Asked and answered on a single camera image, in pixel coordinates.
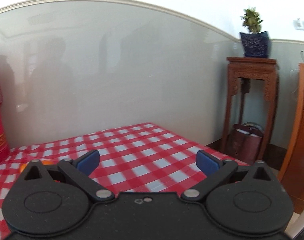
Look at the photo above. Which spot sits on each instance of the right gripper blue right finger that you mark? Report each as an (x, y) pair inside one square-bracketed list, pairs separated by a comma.
[(217, 172)]

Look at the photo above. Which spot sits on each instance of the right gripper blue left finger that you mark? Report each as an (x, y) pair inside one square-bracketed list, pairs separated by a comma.
[(77, 171)]

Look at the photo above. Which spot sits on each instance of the large orange mandarin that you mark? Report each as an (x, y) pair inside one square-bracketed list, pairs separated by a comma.
[(45, 162)]

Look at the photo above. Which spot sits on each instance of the dark red bag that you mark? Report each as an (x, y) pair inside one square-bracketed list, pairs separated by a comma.
[(244, 142)]

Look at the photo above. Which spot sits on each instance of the red white checkered tablecloth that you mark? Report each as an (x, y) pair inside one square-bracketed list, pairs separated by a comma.
[(137, 158)]

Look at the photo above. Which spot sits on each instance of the orange wooden cabinet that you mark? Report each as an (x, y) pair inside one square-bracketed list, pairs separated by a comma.
[(291, 174)]

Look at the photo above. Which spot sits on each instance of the blue flower pot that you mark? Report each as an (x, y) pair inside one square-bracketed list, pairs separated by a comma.
[(256, 45)]

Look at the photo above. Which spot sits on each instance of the green potted plant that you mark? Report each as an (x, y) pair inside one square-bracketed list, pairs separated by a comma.
[(252, 21)]

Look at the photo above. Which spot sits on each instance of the white wall socket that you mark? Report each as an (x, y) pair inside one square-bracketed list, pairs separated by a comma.
[(299, 24)]

